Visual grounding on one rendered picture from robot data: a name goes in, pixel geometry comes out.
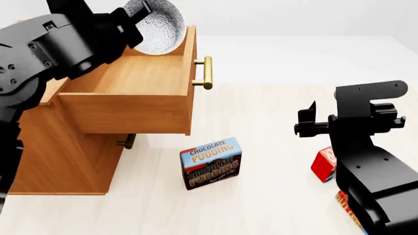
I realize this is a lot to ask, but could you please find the black bowl with patterned inside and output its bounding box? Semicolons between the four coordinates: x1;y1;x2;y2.
122;0;188;57

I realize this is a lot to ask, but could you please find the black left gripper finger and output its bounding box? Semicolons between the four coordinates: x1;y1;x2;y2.
127;0;153;24

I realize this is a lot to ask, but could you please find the orange butter box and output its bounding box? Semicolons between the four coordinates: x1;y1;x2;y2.
334;189;370;235

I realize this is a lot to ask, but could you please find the chocolate pudding box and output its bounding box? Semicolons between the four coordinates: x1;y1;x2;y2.
179;136;244;192

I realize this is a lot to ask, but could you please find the red and white box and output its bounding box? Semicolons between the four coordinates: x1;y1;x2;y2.
310;146;338;184

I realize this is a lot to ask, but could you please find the wooden cabinet drawer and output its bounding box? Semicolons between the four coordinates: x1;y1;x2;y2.
57;24;199;137

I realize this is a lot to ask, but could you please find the brass drawer handle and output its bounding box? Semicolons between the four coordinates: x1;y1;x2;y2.
191;55;214;91
116;133;137;151

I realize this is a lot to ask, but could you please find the wooden cabinet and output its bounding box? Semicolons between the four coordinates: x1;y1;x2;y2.
7;77;137;196

